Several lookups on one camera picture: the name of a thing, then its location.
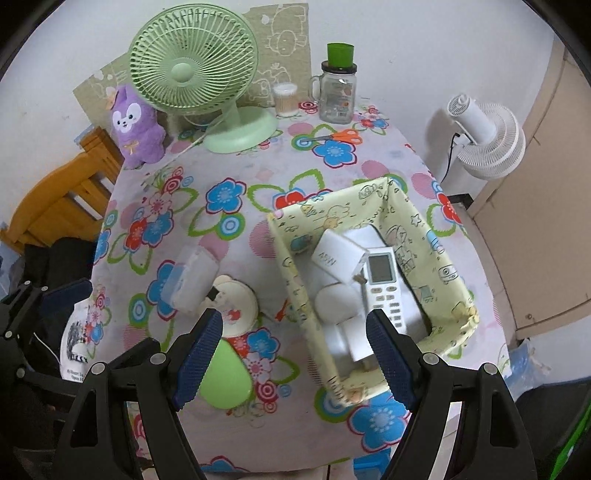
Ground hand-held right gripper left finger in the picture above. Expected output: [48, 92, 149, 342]
[55, 307, 225, 480]

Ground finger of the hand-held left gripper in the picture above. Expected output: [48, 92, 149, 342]
[0, 281, 47, 337]
[41, 278, 93, 320]

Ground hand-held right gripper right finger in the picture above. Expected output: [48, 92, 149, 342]
[366, 309, 532, 480]

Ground green oval plastic case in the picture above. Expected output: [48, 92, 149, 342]
[198, 338, 256, 410]

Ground white power adapter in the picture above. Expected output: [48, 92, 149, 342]
[311, 229, 370, 283]
[323, 316, 382, 372]

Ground round cream cartoon mirror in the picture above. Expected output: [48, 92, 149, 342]
[210, 274, 258, 340]

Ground white remote control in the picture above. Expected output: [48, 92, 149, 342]
[362, 247, 413, 334]

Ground white round pad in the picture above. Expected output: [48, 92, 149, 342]
[315, 283, 364, 325]

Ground yellow fabric storage box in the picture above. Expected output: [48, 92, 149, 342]
[267, 175, 481, 407]

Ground black clothes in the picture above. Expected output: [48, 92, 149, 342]
[0, 237, 100, 384]

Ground white printed tote bag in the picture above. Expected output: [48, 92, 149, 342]
[60, 298, 100, 384]

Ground wooden chair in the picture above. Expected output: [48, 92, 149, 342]
[0, 127, 125, 257]

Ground blue plastic bag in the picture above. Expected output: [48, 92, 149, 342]
[505, 339, 541, 398]

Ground black bag with green trim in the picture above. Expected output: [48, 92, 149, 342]
[512, 369, 591, 480]

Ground purple plush toy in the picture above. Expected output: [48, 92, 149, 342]
[109, 85, 166, 171]

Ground floral tablecloth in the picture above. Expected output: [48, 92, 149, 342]
[90, 99, 511, 476]

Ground beige wooden door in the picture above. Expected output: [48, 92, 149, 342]
[466, 46, 591, 342]

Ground white standing fan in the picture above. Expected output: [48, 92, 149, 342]
[445, 93, 527, 178]

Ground green desk fan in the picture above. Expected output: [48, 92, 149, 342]
[128, 4, 278, 154]

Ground glass jar with green lid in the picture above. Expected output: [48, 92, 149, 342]
[308, 42, 358, 124]

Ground cotton swab container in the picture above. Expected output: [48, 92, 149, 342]
[271, 83, 298, 117]

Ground thin white cable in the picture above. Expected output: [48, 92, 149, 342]
[34, 335, 63, 367]

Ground white fan power cord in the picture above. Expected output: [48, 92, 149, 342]
[154, 113, 225, 164]

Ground black fan cable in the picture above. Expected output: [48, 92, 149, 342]
[438, 131, 462, 185]

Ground orange handled scissors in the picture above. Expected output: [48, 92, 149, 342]
[302, 129, 363, 145]

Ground beige patterned wall board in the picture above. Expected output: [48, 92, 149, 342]
[74, 2, 311, 127]

